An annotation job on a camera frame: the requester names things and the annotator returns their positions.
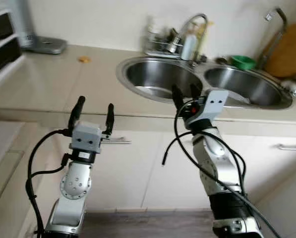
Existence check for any white kitchen base cabinet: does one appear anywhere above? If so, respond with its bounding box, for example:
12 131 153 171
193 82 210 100
19 117 296 214

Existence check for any stainless steel double sink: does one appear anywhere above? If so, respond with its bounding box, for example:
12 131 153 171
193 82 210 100
116 56 293 111

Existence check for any white detergent bottle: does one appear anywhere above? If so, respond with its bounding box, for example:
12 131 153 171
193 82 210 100
181 25 197 61

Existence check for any yellow detergent bottle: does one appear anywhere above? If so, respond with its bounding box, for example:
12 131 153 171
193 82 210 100
197 21 214 58

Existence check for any green plastic bowl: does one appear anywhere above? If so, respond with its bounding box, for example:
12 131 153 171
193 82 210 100
231 55 256 70

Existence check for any clear soap pump bottle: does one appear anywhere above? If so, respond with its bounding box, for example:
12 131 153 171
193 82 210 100
148 16 163 50

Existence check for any silver flexible gooseneck faucet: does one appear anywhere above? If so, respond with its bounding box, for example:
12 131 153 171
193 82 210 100
168 13 209 65

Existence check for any grey countertop appliance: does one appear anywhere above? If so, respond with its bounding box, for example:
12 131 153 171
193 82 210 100
11 0 68 54

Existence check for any stainless steel strainer ladle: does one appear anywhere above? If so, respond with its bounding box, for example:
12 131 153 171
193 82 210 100
282 79 296 97

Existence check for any tall dark metal faucet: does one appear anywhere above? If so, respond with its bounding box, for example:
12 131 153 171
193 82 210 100
257 7 288 70

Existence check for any round wooden cutting board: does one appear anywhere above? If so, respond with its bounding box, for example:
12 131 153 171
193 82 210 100
263 22 296 78

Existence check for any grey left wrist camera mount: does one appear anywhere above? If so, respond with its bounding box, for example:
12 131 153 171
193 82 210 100
69 121 103 152

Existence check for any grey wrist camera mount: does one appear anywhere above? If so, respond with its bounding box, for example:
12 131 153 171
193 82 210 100
197 89 229 123
69 121 103 152

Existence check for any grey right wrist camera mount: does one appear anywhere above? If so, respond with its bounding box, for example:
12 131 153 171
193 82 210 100
197 89 229 123

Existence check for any metal wire sink rack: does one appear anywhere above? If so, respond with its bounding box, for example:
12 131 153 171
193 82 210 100
144 35 183 56

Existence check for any loose-ended black right arm cable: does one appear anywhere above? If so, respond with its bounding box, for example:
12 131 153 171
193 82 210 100
162 131 195 166

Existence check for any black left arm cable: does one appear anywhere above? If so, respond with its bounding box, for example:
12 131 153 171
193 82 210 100
25 129 71 238

